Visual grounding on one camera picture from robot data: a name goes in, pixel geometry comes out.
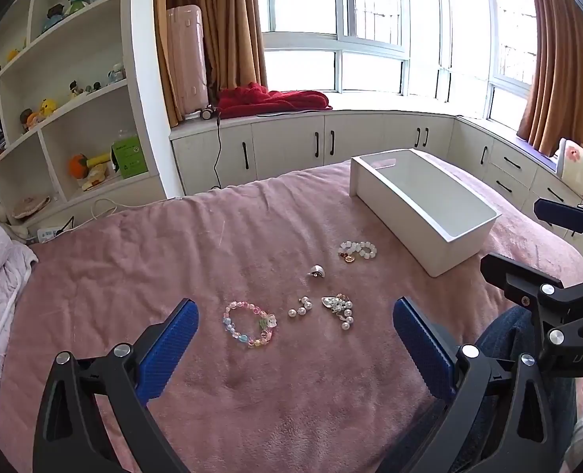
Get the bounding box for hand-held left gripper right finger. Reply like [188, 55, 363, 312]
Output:
[380, 297, 565, 473]

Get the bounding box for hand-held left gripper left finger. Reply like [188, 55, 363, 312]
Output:
[32, 298, 201, 473]

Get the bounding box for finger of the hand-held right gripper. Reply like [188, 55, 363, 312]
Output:
[535, 198, 583, 247]
[480, 252, 583, 350]

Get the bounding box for colourful bead bracelet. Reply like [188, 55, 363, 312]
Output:
[222, 300, 278, 350]

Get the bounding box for white bead bracelet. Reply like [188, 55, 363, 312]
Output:
[338, 239, 378, 263]

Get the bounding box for white plastic storage box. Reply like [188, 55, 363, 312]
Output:
[349, 148, 503, 277]

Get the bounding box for floral pillow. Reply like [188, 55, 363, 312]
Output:
[555, 138, 583, 205]

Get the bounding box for person's leg in jeans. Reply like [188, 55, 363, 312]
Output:
[471, 305, 580, 454]

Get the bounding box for purple seat mat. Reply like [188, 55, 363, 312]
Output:
[515, 133, 558, 171]

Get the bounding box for brown curtain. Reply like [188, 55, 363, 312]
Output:
[153, 0, 268, 129]
[515, 0, 583, 158]

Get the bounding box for white quilt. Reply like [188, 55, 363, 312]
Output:
[0, 244, 40, 407]

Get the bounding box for green tissue box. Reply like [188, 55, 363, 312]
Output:
[111, 130, 149, 179]

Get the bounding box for round brown cushion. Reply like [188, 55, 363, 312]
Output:
[13, 196, 50, 220]

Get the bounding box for cream window seat cabinets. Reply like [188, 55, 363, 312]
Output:
[169, 111, 583, 237]

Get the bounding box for red blanket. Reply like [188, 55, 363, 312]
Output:
[216, 82, 333, 120]

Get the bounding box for bay window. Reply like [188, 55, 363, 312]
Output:
[257, 0, 538, 121]

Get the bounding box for pink portable heater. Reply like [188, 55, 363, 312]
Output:
[166, 4, 208, 121]

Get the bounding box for white bookshelf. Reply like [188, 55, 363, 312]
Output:
[0, 0, 166, 230]

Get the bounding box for white cable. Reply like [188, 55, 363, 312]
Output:
[91, 198, 134, 220]

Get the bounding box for black power cable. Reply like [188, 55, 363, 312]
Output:
[214, 108, 223, 190]

